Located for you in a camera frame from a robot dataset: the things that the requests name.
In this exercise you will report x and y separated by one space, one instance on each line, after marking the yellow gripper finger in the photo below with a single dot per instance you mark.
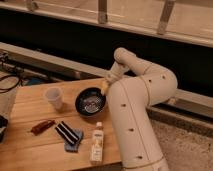
104 87

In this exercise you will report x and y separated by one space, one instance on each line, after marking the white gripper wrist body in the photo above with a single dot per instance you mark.
116 72

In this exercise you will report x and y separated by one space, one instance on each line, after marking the black ceramic bowl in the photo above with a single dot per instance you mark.
90 101

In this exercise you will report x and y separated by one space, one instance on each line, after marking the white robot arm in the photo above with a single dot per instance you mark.
131 85

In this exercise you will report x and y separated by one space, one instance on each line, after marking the white drink bottle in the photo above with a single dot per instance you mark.
96 155

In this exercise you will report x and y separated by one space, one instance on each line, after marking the white plastic cup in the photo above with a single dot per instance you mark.
54 96

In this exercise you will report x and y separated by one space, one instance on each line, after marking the brown snack bar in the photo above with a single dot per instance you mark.
41 127

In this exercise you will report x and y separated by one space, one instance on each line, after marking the black object at left edge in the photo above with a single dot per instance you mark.
3 126

